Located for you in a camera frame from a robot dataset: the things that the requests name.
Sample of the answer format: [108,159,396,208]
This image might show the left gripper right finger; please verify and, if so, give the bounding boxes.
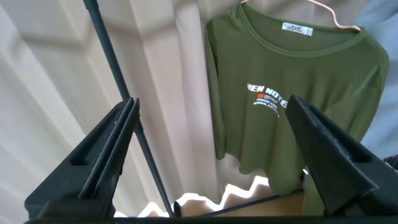
[284,93,398,216]

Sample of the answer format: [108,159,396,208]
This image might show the pink clothes hanger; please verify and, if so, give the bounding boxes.
[239,0,362,32]

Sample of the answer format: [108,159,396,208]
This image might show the green shirt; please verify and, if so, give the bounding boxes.
[204,2,391,217]

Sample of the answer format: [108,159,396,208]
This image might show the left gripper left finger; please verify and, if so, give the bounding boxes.
[24,96,141,219]

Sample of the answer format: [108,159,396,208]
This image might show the black clothes rack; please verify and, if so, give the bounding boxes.
[82,0,305,218]

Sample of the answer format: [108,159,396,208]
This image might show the beige curtain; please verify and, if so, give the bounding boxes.
[0,0,373,218]

